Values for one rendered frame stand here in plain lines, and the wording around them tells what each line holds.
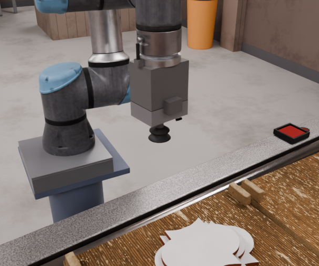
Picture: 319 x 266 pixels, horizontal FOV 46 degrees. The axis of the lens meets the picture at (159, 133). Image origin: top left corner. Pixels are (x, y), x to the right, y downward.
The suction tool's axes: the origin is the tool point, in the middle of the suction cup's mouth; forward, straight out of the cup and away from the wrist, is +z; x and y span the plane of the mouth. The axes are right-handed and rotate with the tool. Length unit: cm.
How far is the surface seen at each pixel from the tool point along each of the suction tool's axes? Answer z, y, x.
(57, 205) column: 37, -8, 40
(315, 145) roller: 20, 55, -3
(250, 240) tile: 18.3, 8.5, -17.4
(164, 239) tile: 16.2, -5.7, -8.5
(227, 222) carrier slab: 19.1, 9.6, -10.5
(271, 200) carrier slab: 19.0, 22.6, -11.9
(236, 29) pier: 74, 342, 271
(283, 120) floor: 108, 226, 112
